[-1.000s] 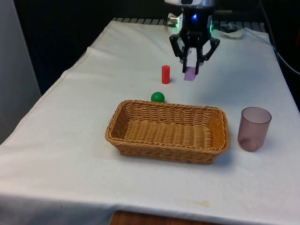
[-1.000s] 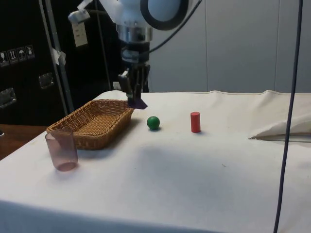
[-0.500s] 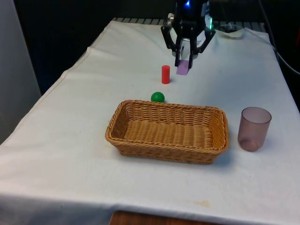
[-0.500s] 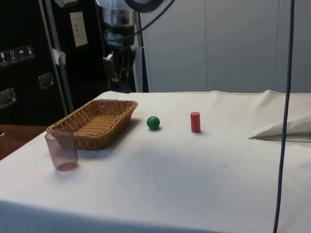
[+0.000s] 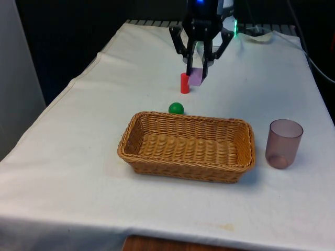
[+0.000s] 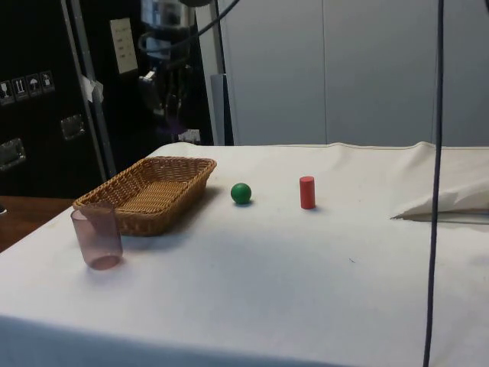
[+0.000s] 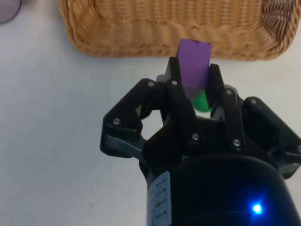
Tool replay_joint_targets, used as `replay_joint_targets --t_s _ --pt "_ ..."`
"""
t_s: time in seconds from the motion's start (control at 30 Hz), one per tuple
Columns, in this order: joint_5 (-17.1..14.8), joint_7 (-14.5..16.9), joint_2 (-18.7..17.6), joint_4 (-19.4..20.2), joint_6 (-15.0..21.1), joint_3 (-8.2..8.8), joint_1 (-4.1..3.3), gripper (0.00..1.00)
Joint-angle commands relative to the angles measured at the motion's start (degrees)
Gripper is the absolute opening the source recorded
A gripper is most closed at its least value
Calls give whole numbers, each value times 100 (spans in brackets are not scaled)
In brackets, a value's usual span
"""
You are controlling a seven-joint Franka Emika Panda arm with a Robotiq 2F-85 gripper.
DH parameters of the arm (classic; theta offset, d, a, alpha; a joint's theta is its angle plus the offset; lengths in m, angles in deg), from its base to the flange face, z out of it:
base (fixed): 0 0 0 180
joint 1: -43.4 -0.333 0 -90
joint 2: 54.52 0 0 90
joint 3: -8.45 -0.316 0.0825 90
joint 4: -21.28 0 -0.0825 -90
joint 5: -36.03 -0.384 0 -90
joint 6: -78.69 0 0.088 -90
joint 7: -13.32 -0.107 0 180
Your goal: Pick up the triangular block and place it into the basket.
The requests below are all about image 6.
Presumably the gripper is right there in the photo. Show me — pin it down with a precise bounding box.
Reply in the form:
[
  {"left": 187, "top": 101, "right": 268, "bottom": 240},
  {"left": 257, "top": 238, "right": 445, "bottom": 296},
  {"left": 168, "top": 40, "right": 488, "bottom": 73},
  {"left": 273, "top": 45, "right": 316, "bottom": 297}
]
[{"left": 162, "top": 63, "right": 193, "bottom": 99}]

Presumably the wicker basket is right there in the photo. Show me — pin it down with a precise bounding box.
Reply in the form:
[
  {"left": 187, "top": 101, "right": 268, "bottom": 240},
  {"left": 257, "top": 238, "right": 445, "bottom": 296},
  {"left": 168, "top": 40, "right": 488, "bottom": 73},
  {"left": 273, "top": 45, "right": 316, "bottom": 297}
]
[{"left": 72, "top": 155, "right": 218, "bottom": 238}]

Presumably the red cylinder block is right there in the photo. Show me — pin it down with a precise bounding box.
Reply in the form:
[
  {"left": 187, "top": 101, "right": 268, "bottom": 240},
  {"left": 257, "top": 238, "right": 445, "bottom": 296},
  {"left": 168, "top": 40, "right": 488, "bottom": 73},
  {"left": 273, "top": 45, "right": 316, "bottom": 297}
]
[{"left": 299, "top": 175, "right": 317, "bottom": 210}]

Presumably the silver metal pole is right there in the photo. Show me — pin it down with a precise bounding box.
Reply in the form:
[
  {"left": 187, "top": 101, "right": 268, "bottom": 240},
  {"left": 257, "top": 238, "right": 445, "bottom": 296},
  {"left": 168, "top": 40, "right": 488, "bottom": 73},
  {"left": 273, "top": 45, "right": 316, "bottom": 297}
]
[{"left": 60, "top": 0, "right": 117, "bottom": 185}]

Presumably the green ball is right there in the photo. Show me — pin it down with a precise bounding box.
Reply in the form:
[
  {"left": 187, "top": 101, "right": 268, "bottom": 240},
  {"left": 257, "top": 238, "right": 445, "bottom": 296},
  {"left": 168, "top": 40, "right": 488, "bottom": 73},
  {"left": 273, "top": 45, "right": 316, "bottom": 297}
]
[{"left": 230, "top": 182, "right": 253, "bottom": 206}]

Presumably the black cabinet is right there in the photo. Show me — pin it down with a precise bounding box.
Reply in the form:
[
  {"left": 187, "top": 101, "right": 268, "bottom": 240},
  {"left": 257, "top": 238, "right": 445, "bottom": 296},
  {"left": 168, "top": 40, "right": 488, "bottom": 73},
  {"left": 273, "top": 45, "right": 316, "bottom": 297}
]
[{"left": 0, "top": 0, "right": 215, "bottom": 198}]

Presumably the see-through pink cup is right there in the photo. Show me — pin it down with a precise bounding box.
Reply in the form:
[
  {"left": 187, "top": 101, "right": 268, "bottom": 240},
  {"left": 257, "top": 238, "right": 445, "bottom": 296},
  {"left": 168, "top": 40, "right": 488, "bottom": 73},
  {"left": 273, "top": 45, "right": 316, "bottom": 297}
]
[{"left": 70, "top": 202, "right": 125, "bottom": 272}]

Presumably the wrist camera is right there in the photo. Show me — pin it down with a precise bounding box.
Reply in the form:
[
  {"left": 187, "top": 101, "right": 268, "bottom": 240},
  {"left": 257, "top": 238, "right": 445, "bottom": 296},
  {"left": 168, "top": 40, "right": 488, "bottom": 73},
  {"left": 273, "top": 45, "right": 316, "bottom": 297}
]
[{"left": 138, "top": 68, "right": 164, "bottom": 112}]

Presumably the black cable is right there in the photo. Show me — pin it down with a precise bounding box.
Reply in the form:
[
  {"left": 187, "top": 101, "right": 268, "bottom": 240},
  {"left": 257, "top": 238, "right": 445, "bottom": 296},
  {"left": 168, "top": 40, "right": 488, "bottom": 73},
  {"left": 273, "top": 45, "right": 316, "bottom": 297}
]
[
  {"left": 422, "top": 0, "right": 446, "bottom": 367},
  {"left": 193, "top": 0, "right": 241, "bottom": 37}
]

